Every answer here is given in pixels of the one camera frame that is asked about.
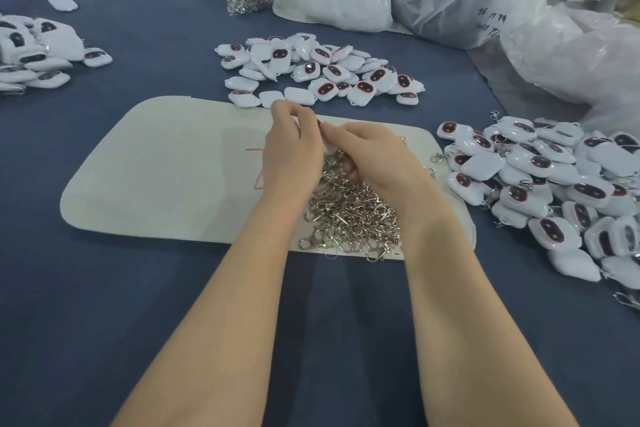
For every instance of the person's left hand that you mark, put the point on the person's left hand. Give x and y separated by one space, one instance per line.
292 156

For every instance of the person's right hand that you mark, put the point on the person's right hand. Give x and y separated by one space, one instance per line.
385 166

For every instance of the person's left forearm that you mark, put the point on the person's left forearm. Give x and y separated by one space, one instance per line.
220 327

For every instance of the person's right forearm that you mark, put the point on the person's right forearm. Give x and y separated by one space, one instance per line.
490 332

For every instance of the thin red thread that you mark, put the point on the thin red thread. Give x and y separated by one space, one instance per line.
256 166

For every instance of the cream felt work mat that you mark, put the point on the cream felt work mat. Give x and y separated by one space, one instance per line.
148 173

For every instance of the crumpled clear plastic bag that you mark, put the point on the crumpled clear plastic bag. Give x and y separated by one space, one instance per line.
584 51

